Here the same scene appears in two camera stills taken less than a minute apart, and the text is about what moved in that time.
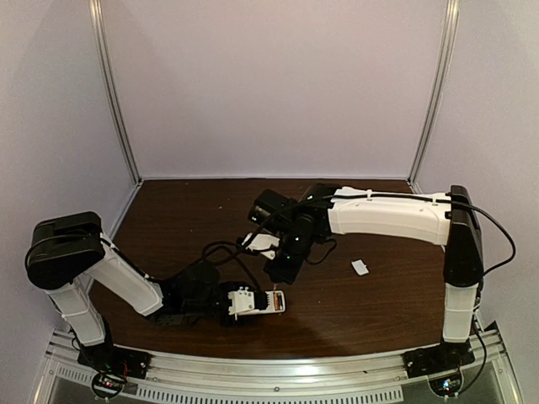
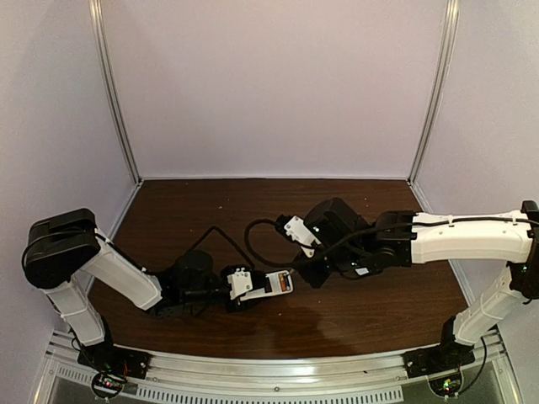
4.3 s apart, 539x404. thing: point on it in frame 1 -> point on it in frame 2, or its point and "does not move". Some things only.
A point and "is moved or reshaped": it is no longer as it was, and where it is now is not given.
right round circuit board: (446, 385) does not move
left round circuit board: (108, 385) does not move
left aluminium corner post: (97, 16) does not move
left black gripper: (225, 304) -> (235, 304)
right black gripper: (280, 273) -> (306, 266)
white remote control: (270, 301) is moved or reshaped
